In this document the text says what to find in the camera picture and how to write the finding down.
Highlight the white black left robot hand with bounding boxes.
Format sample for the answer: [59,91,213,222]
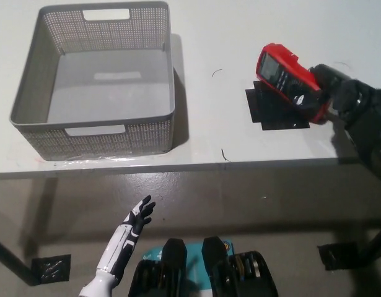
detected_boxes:
[95,194,156,279]

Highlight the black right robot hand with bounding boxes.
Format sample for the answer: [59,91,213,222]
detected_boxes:
[308,63,381,131]

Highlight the red digital multimeter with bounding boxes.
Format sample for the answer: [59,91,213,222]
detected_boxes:
[255,43,330,124]

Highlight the black teal robot torso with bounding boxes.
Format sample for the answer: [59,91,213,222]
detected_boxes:
[128,236,279,297]

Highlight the black table leg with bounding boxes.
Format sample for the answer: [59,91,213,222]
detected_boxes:
[0,233,38,286]
[357,222,381,267]

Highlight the grey perforated plastic basket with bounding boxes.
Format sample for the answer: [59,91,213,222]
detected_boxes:
[9,1,176,161]

